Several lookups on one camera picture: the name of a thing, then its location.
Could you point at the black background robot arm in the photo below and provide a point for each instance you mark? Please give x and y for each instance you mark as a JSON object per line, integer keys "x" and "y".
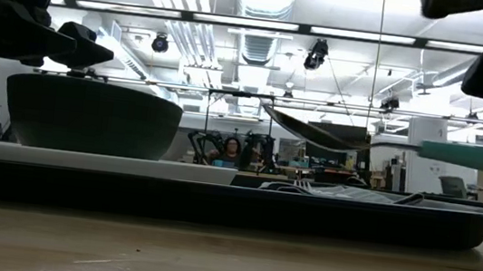
{"x": 201, "y": 147}
{"x": 260, "y": 151}

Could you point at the black plastic tray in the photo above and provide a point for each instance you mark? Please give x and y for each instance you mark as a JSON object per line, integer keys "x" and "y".
{"x": 215, "y": 205}

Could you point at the thin black ceiling rail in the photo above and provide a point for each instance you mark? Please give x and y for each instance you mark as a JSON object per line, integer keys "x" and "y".
{"x": 318, "y": 102}

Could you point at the grey office chair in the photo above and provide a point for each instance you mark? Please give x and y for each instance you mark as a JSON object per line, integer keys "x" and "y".
{"x": 452, "y": 187}

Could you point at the black bowl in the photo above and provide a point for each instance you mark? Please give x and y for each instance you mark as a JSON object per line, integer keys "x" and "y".
{"x": 93, "y": 118}

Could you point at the black ceiling camera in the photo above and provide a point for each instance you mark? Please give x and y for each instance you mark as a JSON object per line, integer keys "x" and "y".
{"x": 316, "y": 55}
{"x": 160, "y": 43}
{"x": 389, "y": 104}

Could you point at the black monitor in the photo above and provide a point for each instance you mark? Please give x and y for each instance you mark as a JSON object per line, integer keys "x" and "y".
{"x": 348, "y": 159}

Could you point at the white round plate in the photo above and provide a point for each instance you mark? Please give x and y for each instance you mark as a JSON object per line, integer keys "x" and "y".
{"x": 83, "y": 161}

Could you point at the white cabinet with labels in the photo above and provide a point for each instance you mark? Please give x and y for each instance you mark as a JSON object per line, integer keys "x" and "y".
{"x": 424, "y": 174}

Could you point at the grey napkin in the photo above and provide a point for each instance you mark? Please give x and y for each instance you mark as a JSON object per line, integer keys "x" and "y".
{"x": 353, "y": 194}

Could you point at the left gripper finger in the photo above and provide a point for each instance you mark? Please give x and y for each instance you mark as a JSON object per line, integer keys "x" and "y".
{"x": 33, "y": 42}
{"x": 93, "y": 55}

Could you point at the black background rig frame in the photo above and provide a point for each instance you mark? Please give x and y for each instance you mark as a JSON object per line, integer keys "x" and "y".
{"x": 241, "y": 94}

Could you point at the person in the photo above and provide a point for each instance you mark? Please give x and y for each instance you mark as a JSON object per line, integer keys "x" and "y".
{"x": 230, "y": 150}

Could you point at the silver ventilation duct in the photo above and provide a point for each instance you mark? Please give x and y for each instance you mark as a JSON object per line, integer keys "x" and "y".
{"x": 263, "y": 1}

